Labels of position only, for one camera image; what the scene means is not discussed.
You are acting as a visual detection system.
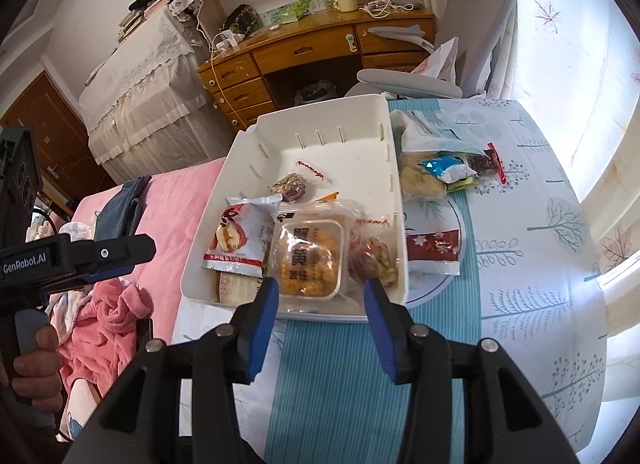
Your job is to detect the trash bin with plastic liner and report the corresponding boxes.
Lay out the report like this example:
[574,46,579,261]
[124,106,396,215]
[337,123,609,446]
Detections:
[295,82,338,105]

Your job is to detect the white lace cloth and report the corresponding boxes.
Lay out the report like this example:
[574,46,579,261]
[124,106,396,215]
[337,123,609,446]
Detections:
[79,7,226,185]

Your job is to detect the white red bun packet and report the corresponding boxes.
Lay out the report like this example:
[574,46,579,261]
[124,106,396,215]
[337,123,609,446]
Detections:
[202,195,283,279]

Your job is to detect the brown wooden door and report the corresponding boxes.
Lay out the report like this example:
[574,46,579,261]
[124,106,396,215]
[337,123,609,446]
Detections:
[0,72,108,215]

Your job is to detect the blue foil snack packet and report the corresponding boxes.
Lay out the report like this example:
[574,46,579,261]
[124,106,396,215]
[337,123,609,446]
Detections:
[419,154,478,184]

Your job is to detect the green printed card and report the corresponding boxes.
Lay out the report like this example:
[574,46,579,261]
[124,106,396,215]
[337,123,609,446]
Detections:
[262,0,351,25]

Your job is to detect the white floral cloth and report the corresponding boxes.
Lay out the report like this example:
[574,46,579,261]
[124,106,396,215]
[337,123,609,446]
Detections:
[30,219,96,251]

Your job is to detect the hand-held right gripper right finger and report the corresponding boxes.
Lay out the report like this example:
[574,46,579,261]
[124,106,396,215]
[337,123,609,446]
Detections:
[362,277,581,464]

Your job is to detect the white orange cracker packet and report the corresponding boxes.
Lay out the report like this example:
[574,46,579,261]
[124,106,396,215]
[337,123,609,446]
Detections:
[215,191,341,306]

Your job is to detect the thick black cable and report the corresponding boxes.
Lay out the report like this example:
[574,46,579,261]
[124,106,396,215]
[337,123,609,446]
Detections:
[30,207,67,236]

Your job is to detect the white leaf print curtain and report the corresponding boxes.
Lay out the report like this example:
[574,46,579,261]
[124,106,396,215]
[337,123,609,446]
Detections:
[482,0,640,464]

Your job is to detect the red-edged clear snack packet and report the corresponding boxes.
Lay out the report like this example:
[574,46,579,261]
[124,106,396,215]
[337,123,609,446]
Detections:
[465,141,513,186]

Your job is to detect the person's left hand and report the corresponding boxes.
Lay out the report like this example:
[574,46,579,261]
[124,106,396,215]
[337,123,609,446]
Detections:
[12,325,65,413]

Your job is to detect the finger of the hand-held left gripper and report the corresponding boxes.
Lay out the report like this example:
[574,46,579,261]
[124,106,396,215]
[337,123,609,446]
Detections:
[70,233,157,277]
[76,261,136,290]

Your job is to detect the dark blue jeans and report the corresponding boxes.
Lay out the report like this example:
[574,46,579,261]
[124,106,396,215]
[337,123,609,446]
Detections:
[95,175,152,257]

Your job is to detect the clear egg yolk pastry pack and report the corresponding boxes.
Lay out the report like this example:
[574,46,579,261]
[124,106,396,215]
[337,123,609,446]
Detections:
[264,199,366,302]

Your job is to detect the pink fleece garment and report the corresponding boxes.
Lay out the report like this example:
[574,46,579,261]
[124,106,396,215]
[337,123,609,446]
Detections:
[60,279,153,395]

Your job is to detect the white cable bundle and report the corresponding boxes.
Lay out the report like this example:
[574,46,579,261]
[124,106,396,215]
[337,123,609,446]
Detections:
[360,0,396,18]

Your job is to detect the black floral pouch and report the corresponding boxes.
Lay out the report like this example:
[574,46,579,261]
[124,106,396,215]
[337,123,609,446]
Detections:
[220,4,263,35]

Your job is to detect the pale printed cloth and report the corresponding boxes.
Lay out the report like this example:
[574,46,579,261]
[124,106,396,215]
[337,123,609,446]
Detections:
[57,374,103,441]

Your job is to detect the white patterned pouch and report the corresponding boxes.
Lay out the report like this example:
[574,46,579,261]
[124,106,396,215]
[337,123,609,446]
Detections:
[167,0,203,18]

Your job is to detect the tree print tablecloth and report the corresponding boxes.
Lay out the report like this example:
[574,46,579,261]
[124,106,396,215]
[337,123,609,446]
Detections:
[170,97,608,464]

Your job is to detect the large white blue packet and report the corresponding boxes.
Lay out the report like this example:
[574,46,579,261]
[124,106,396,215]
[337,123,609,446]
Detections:
[390,109,488,155]

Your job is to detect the yellow green snack packet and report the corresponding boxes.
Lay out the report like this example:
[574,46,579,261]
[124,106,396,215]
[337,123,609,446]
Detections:
[446,171,481,193]

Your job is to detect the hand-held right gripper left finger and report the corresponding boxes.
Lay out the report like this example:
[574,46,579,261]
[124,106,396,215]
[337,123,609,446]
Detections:
[62,277,281,464]

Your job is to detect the wooden desk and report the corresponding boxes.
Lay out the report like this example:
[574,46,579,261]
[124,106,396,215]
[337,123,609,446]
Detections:
[197,7,436,132]

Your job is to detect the white plastic bag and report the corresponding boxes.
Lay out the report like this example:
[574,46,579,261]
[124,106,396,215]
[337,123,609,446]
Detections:
[412,37,458,80]

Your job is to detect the clear puffed rice cake packet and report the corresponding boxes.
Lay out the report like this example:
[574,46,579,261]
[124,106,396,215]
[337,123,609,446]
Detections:
[399,151,449,201]

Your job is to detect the dark red snack packet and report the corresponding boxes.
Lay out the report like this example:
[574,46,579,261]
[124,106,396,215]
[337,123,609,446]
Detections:
[406,228,462,277]

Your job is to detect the white charging cable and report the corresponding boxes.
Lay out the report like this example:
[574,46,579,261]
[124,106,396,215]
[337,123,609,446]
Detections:
[185,0,238,117]

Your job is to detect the white power strip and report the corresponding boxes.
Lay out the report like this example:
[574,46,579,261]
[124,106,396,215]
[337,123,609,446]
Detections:
[212,32,246,52]

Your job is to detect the white plastic storage bin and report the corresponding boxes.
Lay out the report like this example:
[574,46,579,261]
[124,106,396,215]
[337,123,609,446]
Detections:
[180,93,412,322]

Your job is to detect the grey office chair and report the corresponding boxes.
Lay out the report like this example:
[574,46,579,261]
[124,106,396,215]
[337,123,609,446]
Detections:
[345,0,516,100]

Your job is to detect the stack of books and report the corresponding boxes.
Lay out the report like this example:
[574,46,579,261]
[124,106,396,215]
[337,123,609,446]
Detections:
[117,7,151,40]

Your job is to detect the clear nut date candy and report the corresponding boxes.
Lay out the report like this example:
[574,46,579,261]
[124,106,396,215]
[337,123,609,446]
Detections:
[266,159,331,202]
[348,217,399,290]

